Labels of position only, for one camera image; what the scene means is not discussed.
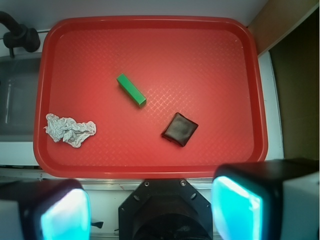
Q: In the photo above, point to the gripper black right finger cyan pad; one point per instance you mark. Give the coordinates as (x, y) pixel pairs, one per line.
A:
(268, 200)

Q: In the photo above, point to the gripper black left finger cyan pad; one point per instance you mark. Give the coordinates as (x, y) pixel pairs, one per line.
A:
(44, 210)

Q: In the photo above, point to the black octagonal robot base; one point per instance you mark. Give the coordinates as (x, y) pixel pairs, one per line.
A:
(165, 209)

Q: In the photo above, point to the crumpled white paper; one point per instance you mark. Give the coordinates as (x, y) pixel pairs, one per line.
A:
(67, 130)

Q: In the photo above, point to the black square pouch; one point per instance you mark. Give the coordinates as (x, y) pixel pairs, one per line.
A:
(179, 130)

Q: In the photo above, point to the grey metal sink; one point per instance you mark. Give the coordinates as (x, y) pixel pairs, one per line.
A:
(18, 94)

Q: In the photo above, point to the green rectangular block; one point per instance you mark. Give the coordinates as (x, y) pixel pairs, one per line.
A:
(131, 90)

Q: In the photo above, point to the black faucet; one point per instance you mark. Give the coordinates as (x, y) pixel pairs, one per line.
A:
(18, 35)

